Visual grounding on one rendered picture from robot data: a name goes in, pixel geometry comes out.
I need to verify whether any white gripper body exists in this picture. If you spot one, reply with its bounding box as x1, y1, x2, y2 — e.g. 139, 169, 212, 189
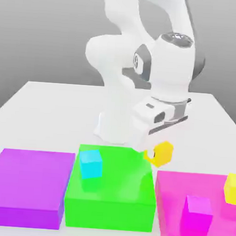
130, 111, 189, 155

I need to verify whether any small cyan cube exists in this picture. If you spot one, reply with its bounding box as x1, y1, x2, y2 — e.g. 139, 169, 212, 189
77, 148, 105, 181

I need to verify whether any small magenta cube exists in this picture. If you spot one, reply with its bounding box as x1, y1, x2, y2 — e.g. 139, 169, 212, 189
180, 194, 215, 236

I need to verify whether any small yellow cube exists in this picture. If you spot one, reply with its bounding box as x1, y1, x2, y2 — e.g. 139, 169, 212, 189
222, 172, 236, 206

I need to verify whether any large green box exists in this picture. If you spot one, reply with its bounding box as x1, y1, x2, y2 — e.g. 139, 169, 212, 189
62, 142, 160, 233

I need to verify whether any large pink box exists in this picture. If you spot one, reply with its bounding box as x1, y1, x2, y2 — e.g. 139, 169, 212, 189
151, 169, 236, 236

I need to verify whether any large purple box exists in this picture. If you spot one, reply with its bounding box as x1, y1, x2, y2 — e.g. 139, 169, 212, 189
0, 147, 76, 231

